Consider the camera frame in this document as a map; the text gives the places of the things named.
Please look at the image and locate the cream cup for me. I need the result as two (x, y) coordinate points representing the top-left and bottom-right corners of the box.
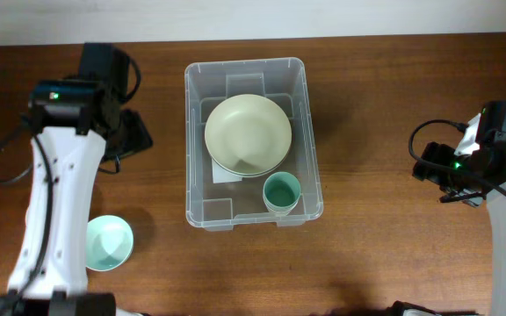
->
(264, 200), (298, 217)

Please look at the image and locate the mint green bowl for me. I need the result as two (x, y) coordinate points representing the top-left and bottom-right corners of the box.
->
(85, 215), (134, 272)

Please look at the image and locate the clear plastic storage bin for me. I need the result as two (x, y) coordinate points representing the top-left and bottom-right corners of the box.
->
(184, 57), (323, 232)

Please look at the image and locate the white paper label in bin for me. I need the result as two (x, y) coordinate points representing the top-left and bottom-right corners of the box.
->
(211, 158), (242, 183)

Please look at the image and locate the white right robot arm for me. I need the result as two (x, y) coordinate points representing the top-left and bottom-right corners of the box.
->
(412, 100), (506, 315)

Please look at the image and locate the mint green cup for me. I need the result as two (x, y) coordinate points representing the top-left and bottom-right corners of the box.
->
(263, 171), (301, 206)

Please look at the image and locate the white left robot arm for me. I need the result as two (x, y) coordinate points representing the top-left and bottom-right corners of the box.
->
(0, 43), (153, 315)

